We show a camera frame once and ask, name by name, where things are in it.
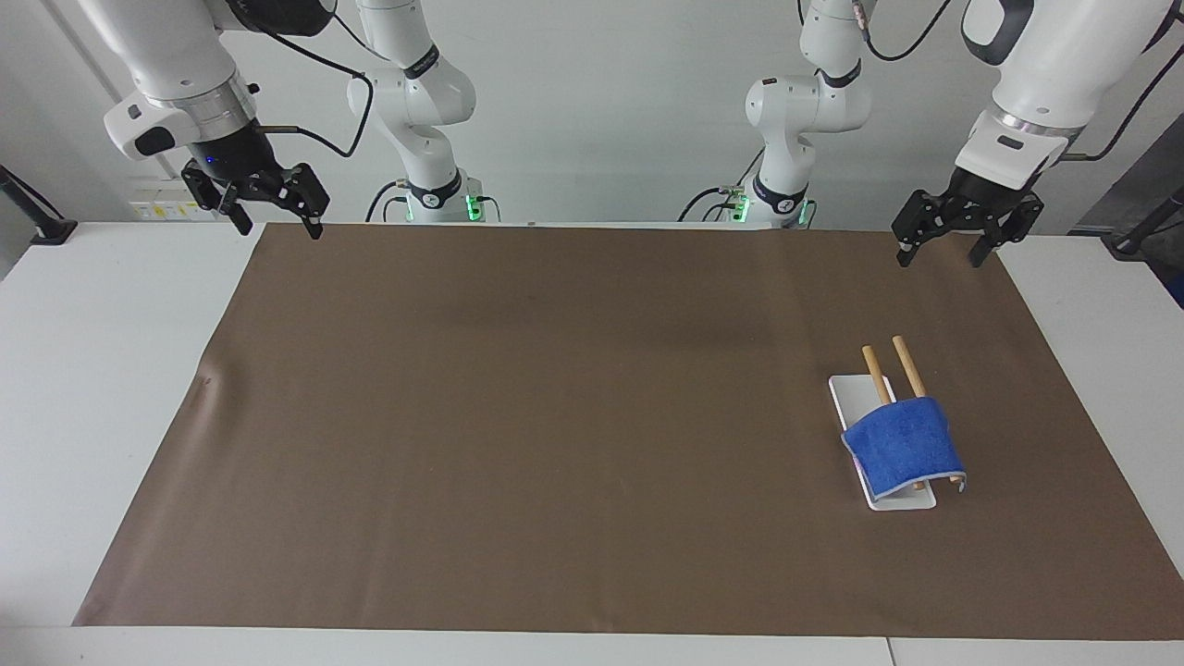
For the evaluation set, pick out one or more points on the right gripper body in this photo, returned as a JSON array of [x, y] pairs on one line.
[[231, 153]]

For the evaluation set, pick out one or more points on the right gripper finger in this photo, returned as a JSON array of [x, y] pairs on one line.
[[222, 196], [301, 190]]

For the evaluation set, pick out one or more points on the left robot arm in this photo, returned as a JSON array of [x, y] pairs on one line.
[[1054, 65]]

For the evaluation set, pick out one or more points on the blue towel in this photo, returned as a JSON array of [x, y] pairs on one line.
[[902, 444]]

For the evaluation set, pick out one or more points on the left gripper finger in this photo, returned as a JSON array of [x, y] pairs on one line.
[[920, 222], [1004, 227]]

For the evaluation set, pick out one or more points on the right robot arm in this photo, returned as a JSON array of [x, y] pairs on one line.
[[176, 46]]

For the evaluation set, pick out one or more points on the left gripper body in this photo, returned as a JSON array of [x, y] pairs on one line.
[[985, 199]]

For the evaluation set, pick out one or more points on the white wall socket strip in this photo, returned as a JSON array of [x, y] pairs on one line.
[[162, 210]]

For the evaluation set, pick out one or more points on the black stand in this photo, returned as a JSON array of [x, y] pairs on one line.
[[1133, 242], [51, 228]]

